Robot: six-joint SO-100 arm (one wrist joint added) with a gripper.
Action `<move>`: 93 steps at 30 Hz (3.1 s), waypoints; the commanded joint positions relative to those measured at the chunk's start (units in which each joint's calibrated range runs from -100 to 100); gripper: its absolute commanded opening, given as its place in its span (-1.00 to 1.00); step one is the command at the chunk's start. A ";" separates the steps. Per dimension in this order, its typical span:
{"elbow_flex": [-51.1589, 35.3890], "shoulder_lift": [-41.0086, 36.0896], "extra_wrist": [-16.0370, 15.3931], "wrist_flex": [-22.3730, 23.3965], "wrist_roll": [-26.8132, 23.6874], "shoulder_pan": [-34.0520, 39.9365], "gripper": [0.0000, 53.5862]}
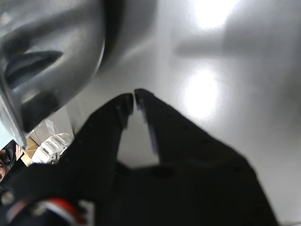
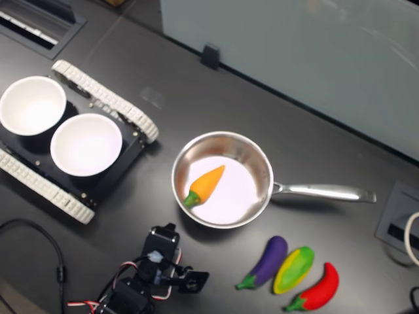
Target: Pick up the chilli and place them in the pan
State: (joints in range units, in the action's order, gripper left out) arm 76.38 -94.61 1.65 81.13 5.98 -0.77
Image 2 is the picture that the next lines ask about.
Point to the black partition clip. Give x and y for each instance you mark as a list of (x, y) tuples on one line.
[(209, 57)]

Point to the orange toy carrot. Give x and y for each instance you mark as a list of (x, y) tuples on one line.
[(206, 184)]

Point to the red toy chilli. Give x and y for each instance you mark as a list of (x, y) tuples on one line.
[(322, 291)]

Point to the purple toy aubergine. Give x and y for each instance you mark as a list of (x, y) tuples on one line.
[(271, 258)]

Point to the yellow green toy corn cob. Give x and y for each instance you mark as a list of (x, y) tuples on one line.
[(293, 271)]

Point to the white bowl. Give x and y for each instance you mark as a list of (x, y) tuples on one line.
[(86, 144), (32, 104)]

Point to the pale grey putty lump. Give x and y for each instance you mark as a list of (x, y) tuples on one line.
[(154, 256)]

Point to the small black gripper camera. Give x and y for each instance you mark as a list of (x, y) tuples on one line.
[(193, 281)]

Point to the frosted partition panel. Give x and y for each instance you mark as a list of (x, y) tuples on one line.
[(294, 49)]

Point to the black vehicle with white tracks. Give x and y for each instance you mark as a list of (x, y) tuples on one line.
[(108, 98)]

